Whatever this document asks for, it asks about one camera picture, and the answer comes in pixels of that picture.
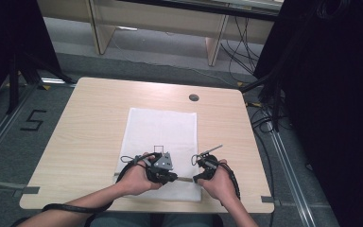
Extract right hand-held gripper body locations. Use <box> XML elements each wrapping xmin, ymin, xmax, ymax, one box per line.
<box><xmin>196</xmin><ymin>144</ymin><xmax>224</xmax><ymax>180</ymax></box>

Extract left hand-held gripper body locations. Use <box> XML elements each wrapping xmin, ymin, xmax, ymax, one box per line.
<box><xmin>145</xmin><ymin>151</ymin><xmax>174</xmax><ymax>185</ymax></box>

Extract white towel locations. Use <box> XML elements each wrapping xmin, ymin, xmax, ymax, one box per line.
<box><xmin>114</xmin><ymin>107</ymin><xmax>203</xmax><ymax>203</ymax></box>

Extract person's right hand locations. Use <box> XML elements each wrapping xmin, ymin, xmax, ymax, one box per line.
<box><xmin>198</xmin><ymin>159</ymin><xmax>238</xmax><ymax>204</ymax></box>

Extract person's left hand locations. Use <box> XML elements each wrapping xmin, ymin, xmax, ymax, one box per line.
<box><xmin>116</xmin><ymin>152</ymin><xmax>164</xmax><ymax>197</ymax></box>

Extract person's right leg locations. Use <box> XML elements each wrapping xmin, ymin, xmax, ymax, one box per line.
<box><xmin>163</xmin><ymin>213</ymin><xmax>214</xmax><ymax>227</ymax></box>

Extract person's leg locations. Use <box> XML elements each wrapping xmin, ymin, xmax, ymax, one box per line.
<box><xmin>163</xmin><ymin>213</ymin><xmax>214</xmax><ymax>227</ymax></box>
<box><xmin>89</xmin><ymin>212</ymin><xmax>152</xmax><ymax>227</ymax></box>

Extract person's left leg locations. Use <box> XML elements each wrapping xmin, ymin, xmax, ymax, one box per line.
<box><xmin>89</xmin><ymin>212</ymin><xmax>152</xmax><ymax>227</ymax></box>

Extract grey tape strip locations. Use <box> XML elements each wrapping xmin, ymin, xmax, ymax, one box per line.
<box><xmin>260</xmin><ymin>195</ymin><xmax>283</xmax><ymax>208</ymax></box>
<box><xmin>11</xmin><ymin>185</ymin><xmax>41</xmax><ymax>199</ymax></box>

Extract black metal stand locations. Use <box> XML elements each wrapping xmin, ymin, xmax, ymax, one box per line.
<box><xmin>239</xmin><ymin>31</ymin><xmax>285</xmax><ymax>132</ymax></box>
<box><xmin>7</xmin><ymin>51</ymin><xmax>77</xmax><ymax>115</ymax></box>

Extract light wooden desk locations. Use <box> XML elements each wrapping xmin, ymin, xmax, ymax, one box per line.
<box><xmin>37</xmin><ymin>0</ymin><xmax>285</xmax><ymax>67</ymax></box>

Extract black curtain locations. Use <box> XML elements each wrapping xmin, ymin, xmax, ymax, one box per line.
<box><xmin>0</xmin><ymin>0</ymin><xmax>61</xmax><ymax>110</ymax></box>
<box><xmin>252</xmin><ymin>0</ymin><xmax>363</xmax><ymax>227</ymax></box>

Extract thin grey cord loop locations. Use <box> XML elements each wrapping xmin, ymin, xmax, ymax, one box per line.
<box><xmin>120</xmin><ymin>154</ymin><xmax>140</xmax><ymax>165</ymax></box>
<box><xmin>190</xmin><ymin>153</ymin><xmax>203</xmax><ymax>167</ymax></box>

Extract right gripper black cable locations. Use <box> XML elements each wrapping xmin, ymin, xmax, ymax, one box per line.
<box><xmin>221</xmin><ymin>162</ymin><xmax>242</xmax><ymax>201</ymax></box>

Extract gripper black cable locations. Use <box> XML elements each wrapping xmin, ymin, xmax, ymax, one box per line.
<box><xmin>221</xmin><ymin>162</ymin><xmax>242</xmax><ymax>201</ymax></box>
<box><xmin>10</xmin><ymin>152</ymin><xmax>157</xmax><ymax>227</ymax></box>

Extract black floor cables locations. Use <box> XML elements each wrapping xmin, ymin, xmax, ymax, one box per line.
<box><xmin>245</xmin><ymin>99</ymin><xmax>285</xmax><ymax>135</ymax></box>

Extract metal floor rail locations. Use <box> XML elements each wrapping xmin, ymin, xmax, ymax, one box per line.
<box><xmin>0</xmin><ymin>84</ymin><xmax>40</xmax><ymax>172</ymax></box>
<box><xmin>266</xmin><ymin>122</ymin><xmax>318</xmax><ymax>227</ymax></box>

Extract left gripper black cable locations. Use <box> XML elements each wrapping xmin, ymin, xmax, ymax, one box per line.
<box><xmin>10</xmin><ymin>152</ymin><xmax>157</xmax><ymax>227</ymax></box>

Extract black hanging cables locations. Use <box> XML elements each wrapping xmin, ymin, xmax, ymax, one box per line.
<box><xmin>219</xmin><ymin>15</ymin><xmax>263</xmax><ymax>77</ymax></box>

